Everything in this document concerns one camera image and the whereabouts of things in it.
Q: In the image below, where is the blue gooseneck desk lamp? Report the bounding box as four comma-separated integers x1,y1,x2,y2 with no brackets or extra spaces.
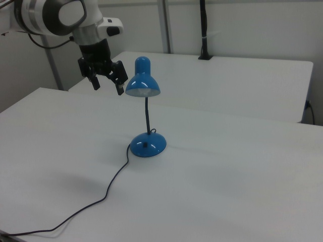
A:
125,56,168,159

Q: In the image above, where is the grey metal wall post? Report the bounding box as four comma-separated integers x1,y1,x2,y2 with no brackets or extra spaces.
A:
43,34,64,91
158,0,175,54

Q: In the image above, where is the black table clamp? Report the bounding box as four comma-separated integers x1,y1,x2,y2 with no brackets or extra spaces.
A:
197,0,213,61

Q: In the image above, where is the black cable at table side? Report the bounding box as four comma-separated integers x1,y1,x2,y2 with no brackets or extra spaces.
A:
305,100,316,125

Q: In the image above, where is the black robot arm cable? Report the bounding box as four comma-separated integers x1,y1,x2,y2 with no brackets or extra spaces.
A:
27,32,75,49

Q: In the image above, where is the black lamp power cable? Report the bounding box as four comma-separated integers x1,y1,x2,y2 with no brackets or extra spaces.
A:
0,129,157,237

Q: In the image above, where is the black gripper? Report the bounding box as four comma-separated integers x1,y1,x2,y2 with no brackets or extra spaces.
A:
77,40,129,96

